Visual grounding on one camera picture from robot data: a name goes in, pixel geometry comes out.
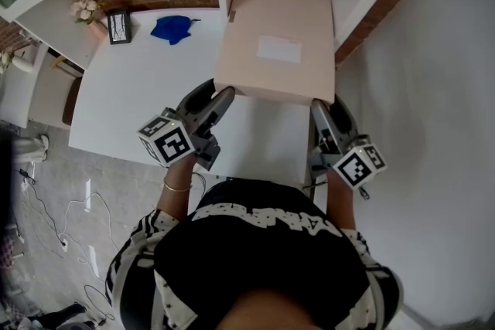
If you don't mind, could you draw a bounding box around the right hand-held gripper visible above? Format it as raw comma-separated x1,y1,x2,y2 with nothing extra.
309,94,388,201

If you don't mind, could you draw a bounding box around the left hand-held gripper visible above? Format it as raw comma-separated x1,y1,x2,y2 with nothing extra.
137,79,237,172

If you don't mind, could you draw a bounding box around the beige cardboard box object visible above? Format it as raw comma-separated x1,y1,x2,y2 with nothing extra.
213,0,336,106

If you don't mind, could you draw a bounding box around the person's left forearm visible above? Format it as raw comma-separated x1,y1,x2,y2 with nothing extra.
156,154,195,222

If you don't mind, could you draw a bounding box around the person's right forearm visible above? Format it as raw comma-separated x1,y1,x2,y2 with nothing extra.
326,168,357,232

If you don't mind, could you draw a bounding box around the blue cloth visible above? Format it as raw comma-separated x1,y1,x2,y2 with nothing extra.
149,15,203,46

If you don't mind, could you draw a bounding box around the pink vase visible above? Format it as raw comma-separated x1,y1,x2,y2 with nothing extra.
88,19,110,42

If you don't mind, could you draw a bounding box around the brown chair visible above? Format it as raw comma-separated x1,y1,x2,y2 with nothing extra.
61,76,84,128

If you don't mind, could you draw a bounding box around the person's black white shirt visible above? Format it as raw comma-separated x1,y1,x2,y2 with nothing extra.
104,178,405,330

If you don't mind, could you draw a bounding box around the pink flower bouquet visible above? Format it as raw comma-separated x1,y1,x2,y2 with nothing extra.
70,0,106,26

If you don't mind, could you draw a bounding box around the white flower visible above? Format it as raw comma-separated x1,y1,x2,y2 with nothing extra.
0,49,16,75

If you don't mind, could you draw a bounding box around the gold bracelet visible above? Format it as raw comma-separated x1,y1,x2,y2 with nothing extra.
162,176,193,193

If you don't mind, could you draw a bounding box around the black picture frame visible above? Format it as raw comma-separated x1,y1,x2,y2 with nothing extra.
106,9,133,46

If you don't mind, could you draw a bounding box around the white floor cable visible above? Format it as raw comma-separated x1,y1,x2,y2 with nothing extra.
61,191,121,276

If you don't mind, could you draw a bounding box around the black floor cable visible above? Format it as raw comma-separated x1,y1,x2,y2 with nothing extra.
14,167,67,249

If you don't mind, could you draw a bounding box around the black looped cable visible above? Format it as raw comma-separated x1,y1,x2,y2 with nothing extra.
82,283,117,322

